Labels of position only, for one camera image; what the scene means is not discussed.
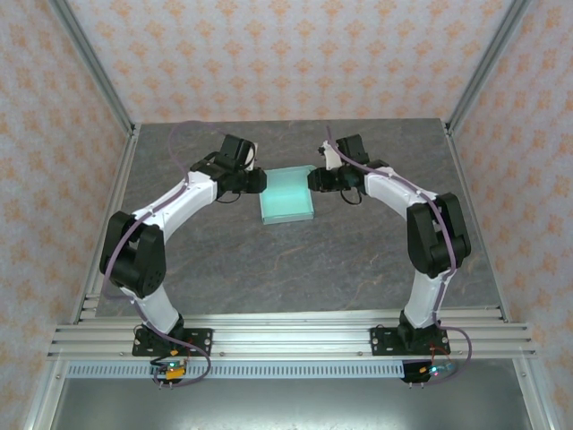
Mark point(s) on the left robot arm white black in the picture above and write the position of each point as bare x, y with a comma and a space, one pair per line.
179, 206

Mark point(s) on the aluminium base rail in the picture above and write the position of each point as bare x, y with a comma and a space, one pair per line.
291, 336

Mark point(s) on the light teal paper box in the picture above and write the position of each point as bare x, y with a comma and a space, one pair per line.
286, 197

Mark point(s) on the aluminium corner post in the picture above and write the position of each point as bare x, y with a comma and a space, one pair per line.
488, 58
89, 54

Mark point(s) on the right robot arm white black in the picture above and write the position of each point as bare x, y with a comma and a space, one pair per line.
389, 188

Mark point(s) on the aluminium side rail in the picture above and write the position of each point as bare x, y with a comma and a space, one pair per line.
465, 179
117, 188

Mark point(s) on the small circuit board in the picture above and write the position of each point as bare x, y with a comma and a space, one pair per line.
170, 369
436, 371

